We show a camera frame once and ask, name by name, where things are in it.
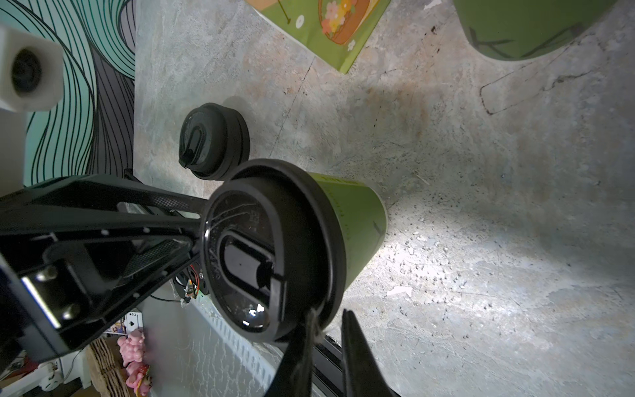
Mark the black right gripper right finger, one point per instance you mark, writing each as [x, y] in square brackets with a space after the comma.
[362, 376]

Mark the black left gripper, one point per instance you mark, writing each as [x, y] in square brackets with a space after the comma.
[67, 275]

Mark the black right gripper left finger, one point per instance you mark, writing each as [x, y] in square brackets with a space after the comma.
[295, 372]

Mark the black cup lid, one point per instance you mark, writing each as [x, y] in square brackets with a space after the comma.
[272, 250]

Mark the green paper cup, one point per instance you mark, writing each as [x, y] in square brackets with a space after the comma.
[362, 219]

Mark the stack of black cup lids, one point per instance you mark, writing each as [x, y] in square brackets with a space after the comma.
[214, 140]

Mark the white green paper bag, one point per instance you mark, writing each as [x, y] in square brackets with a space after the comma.
[333, 30]

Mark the stack of green paper cups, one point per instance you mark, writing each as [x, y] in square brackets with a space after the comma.
[518, 30]

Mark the white slotted cable duct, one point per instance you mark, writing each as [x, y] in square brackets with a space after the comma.
[258, 359]

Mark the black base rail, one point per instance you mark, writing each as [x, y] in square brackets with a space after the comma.
[328, 372]

